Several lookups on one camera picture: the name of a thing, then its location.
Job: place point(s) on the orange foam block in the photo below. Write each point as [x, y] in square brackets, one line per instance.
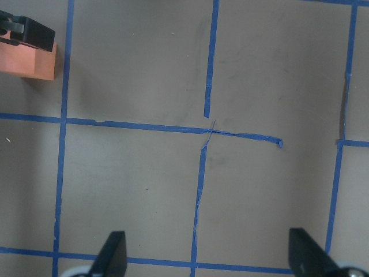
[28, 62]

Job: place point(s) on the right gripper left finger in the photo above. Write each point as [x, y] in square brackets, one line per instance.
[112, 258]

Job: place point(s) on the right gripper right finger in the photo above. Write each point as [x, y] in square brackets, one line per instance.
[306, 258]

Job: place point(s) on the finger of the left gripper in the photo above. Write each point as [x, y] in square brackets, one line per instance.
[22, 30]

